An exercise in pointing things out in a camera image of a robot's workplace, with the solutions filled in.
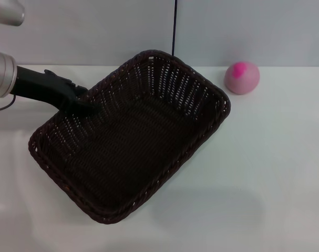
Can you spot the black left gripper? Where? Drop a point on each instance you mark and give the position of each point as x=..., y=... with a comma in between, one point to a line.
x=41, y=88

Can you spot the black vertical wall strip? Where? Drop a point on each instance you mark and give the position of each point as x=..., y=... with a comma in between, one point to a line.
x=174, y=26

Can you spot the dark woven rectangular basket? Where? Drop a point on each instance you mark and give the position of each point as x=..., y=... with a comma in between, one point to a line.
x=133, y=147

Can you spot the pink peach toy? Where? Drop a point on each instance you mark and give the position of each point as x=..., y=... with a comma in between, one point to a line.
x=243, y=81

